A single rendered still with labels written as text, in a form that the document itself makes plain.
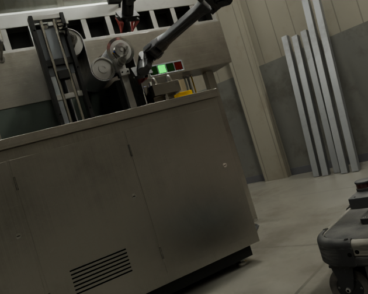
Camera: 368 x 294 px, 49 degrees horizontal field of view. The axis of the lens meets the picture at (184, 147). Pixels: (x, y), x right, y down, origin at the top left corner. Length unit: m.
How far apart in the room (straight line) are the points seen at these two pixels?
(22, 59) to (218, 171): 1.25
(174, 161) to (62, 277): 0.69
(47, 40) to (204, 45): 1.19
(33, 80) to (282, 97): 2.96
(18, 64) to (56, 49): 0.46
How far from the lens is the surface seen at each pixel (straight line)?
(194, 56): 2.76
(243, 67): 4.74
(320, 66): 4.13
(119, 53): 2.18
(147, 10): 2.75
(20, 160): 1.74
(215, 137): 2.00
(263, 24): 4.75
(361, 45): 4.32
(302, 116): 4.23
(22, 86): 2.41
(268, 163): 4.73
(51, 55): 2.00
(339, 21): 4.41
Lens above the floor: 0.66
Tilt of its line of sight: level
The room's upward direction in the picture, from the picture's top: 17 degrees counter-clockwise
